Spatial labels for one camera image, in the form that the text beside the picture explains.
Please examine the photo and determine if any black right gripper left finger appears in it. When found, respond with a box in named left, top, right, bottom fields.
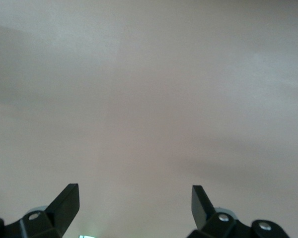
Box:
left=0, top=183, right=80, bottom=238

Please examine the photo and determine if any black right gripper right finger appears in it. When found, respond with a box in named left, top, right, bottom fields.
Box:
left=187, top=185, right=289, bottom=238

